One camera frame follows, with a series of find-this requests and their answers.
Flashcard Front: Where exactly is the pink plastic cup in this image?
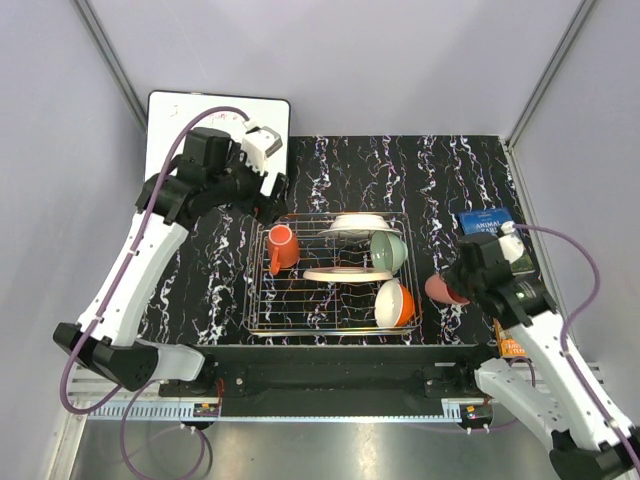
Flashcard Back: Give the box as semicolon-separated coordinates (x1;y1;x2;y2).
424;273;470;305

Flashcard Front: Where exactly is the white fluted plate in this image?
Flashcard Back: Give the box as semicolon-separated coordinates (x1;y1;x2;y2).
319;213;400;238

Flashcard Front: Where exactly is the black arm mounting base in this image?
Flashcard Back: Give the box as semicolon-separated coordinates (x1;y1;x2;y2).
159;345;498;423

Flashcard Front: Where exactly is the mint green bowl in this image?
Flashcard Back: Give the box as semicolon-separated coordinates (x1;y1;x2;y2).
370;231;408;274

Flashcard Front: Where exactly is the Animal Farm book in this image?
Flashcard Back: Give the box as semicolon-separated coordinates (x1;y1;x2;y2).
458;206;534;274

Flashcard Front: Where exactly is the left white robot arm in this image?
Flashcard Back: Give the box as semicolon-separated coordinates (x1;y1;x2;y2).
53;124;288;396

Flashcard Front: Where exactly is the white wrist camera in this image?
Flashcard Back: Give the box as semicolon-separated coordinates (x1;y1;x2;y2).
241;119;283;174
498;221;525;264

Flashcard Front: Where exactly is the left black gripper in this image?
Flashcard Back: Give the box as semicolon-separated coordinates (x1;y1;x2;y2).
208;142;289;224

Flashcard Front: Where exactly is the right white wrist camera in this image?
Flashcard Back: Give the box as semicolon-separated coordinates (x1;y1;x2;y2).
498;221;525;264

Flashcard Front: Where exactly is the metal wire dish rack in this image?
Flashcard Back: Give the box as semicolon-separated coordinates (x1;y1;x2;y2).
244;212;422;336

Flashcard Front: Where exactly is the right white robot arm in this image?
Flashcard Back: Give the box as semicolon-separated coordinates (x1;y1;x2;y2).
442;232;639;479

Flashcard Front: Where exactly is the pink plate with leaf sprig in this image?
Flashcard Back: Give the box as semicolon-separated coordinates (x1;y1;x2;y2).
303;267;393;283

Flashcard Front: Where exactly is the orange Treehouse book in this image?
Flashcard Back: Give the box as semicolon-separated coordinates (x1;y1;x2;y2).
493;319;527;359

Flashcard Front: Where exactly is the orange mug white inside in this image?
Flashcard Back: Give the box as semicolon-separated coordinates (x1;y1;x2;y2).
267;224;300;275

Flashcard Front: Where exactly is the white dry-erase board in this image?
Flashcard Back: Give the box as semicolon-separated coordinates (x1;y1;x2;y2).
144;90;292;201

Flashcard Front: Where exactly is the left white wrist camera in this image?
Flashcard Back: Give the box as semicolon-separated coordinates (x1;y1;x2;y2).
241;119;283;174

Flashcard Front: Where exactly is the orange bowl white inside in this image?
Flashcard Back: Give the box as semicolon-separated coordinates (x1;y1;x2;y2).
374;279;415;328

